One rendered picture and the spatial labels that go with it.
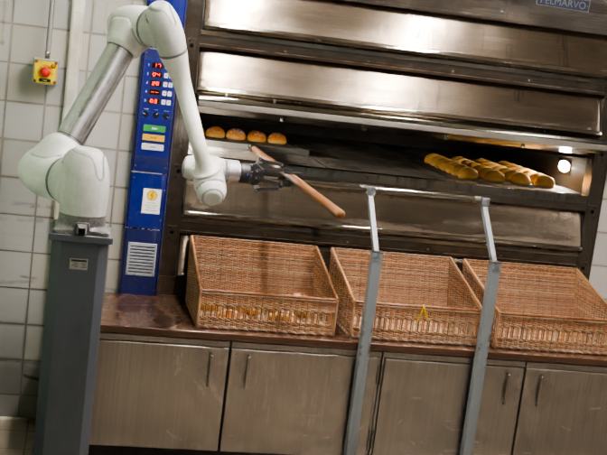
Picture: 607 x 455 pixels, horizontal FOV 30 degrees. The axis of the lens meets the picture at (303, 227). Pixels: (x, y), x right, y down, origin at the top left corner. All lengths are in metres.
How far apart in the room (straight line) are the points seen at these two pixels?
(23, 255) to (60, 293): 1.04
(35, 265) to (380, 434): 1.57
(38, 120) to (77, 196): 1.03
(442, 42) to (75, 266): 1.97
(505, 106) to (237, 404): 1.75
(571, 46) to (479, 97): 0.47
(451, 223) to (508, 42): 0.82
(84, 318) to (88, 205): 0.37
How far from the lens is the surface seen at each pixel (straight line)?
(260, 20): 4.73
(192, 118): 4.01
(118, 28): 4.04
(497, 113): 5.01
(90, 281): 3.77
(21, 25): 4.70
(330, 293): 4.54
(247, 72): 4.74
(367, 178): 4.88
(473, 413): 4.61
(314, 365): 4.43
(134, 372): 4.36
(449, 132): 4.80
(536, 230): 5.16
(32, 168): 3.90
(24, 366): 4.92
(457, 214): 5.03
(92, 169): 3.72
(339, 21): 4.81
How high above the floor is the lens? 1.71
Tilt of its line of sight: 9 degrees down
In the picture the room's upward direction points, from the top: 7 degrees clockwise
